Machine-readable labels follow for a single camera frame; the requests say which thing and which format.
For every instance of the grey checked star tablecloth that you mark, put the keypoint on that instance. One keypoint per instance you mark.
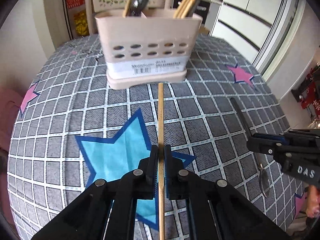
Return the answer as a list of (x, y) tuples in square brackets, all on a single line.
[(77, 129)]

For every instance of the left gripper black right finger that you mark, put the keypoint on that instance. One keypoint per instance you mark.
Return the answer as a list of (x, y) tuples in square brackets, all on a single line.
[(170, 172)]

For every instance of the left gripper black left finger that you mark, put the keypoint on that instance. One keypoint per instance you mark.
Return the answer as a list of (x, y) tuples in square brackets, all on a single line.
[(151, 172)]

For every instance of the beige plastic utensil holder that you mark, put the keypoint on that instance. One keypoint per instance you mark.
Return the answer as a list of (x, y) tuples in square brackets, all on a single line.
[(152, 48)]

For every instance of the person's right hand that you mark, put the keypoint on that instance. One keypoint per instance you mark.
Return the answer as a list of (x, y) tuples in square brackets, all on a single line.
[(312, 206)]

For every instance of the metal spoon black handle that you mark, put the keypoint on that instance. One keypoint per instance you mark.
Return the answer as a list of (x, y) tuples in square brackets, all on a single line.
[(136, 7)]

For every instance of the pink cushioned chair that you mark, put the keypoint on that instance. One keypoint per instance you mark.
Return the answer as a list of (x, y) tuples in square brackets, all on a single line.
[(10, 102)]

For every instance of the white refrigerator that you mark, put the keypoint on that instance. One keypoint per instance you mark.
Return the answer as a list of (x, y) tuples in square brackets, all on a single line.
[(245, 24)]

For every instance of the black handled utensil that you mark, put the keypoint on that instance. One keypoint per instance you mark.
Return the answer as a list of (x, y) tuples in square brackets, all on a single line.
[(264, 181)]

